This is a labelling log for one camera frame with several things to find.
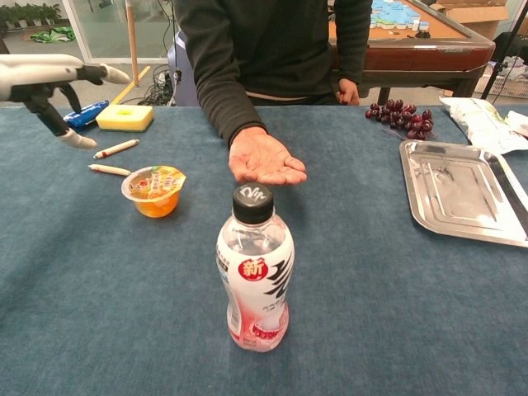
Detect person's left hand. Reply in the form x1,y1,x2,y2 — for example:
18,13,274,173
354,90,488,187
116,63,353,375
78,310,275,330
336,78,361,106

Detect person's right hand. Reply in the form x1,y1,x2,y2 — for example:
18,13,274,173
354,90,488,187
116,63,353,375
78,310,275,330
228,125,309,186

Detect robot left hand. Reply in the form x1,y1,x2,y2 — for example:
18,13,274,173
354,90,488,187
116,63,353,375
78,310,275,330
0,54,131,150

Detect orange jelly cup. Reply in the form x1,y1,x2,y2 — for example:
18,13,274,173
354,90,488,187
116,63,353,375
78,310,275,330
120,165,187,219

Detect person's right forearm dark sleeve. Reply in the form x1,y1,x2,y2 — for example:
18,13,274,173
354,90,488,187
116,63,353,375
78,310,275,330
195,24,269,149

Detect person's left forearm dark sleeve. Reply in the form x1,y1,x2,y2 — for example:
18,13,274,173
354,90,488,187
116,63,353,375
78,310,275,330
332,0,373,86

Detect person's dark sweater torso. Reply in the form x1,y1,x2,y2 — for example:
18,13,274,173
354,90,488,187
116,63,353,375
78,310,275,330
173,0,373,106

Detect green cloth pile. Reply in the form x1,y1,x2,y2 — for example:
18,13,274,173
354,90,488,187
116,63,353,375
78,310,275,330
30,26,77,44

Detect red grape bunch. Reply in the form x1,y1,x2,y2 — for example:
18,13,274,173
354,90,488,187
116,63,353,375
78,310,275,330
365,98,436,140

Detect potted plants row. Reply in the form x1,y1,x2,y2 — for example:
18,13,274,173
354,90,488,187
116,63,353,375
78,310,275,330
0,2,62,30

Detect blue snack packet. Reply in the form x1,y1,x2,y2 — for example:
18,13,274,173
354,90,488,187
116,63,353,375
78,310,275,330
62,100,111,133

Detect brown mahjong table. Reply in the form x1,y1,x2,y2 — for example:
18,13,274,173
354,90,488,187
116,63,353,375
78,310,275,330
328,0,497,100

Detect blue white mahjong tiles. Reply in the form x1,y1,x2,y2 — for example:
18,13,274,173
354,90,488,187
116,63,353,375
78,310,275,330
366,0,432,39

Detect yellow green sponge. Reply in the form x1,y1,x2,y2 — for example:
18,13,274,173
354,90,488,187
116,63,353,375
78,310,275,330
95,104,156,133

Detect wooden pole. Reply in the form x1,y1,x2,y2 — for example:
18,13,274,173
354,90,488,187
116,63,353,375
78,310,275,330
125,0,140,87

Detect white sausage stick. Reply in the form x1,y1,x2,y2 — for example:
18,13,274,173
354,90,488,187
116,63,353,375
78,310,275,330
92,139,140,160
87,163,132,177

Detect clear plastic drink bottle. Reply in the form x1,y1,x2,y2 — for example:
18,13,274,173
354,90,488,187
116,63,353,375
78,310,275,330
215,181,296,354

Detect blue grey chair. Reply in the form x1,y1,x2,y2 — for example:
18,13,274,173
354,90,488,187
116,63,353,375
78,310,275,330
167,29,202,107

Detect white green snack bag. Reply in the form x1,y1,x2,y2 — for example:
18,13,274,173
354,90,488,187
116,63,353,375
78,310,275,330
438,96,528,156

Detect cardboard box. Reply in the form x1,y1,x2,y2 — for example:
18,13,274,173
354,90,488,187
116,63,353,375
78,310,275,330
428,0,512,40

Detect silver metal tray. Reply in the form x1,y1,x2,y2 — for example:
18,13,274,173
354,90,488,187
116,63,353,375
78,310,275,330
398,139,528,249

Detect white plastic basket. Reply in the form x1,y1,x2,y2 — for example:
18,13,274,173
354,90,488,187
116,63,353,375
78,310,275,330
474,55,528,100

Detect black tripod stand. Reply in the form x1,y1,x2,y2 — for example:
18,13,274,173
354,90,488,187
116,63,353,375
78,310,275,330
480,0,528,101

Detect black floor cables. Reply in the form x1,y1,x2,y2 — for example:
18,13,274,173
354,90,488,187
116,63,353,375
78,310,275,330
119,64,179,107

